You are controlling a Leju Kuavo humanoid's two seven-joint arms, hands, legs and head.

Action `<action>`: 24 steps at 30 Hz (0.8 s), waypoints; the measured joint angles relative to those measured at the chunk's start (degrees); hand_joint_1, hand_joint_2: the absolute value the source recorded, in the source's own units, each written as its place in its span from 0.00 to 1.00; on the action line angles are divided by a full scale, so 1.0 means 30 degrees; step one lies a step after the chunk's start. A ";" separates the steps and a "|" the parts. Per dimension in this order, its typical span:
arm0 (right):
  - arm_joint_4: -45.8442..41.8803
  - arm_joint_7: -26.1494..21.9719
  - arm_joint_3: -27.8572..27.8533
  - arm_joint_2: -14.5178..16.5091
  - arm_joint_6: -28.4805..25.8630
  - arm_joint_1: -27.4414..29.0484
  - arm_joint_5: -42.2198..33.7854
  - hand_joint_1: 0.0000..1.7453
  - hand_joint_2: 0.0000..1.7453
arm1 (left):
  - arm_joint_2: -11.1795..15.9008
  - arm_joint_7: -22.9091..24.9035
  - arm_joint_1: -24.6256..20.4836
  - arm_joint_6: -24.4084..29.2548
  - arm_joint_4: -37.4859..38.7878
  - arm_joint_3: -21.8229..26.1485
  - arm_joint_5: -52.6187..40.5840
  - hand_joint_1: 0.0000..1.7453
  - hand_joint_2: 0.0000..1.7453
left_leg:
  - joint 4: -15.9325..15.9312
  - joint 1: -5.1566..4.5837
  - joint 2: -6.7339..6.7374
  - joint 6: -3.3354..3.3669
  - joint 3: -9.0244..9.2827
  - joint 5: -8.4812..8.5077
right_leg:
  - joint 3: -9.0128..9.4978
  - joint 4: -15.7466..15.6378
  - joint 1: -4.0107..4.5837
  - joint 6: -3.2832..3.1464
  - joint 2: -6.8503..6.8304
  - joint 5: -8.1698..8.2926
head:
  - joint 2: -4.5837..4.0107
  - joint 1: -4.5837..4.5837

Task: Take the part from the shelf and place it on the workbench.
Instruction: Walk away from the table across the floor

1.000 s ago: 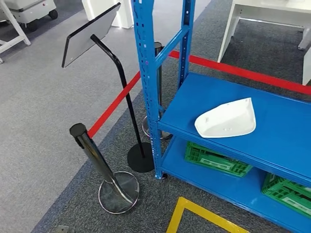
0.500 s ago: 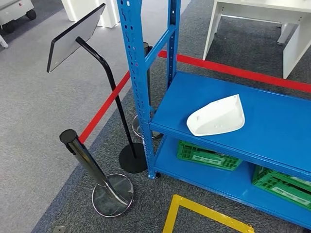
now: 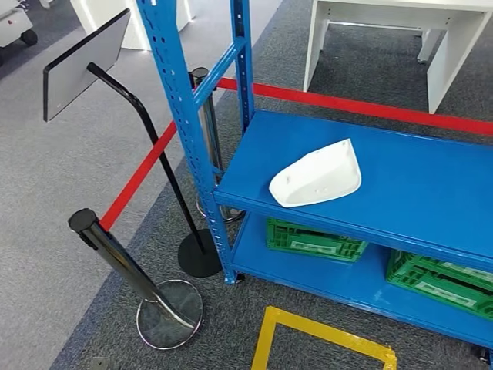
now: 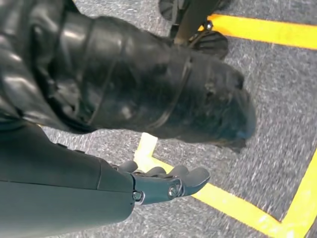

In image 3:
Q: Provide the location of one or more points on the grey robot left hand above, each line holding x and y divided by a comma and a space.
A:
100, 364

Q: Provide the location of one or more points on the white mirror cover part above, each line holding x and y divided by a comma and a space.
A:
316, 176

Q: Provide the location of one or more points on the blue metal shelf rack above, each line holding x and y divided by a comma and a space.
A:
404, 173

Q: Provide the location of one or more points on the yellow floor tape square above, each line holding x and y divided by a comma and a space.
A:
265, 332

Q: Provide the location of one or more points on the green plastic crate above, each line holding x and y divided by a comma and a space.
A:
435, 286
316, 242

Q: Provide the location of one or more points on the white lit plinth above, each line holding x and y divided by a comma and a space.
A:
96, 15

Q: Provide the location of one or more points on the white wheeled cart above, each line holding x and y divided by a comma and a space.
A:
15, 25

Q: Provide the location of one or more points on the red barrier belt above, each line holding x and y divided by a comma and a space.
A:
347, 106

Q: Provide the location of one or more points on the white desk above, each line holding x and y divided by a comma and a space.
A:
451, 61

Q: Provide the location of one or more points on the chrome stanchion post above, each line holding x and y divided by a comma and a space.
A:
209, 127
115, 255

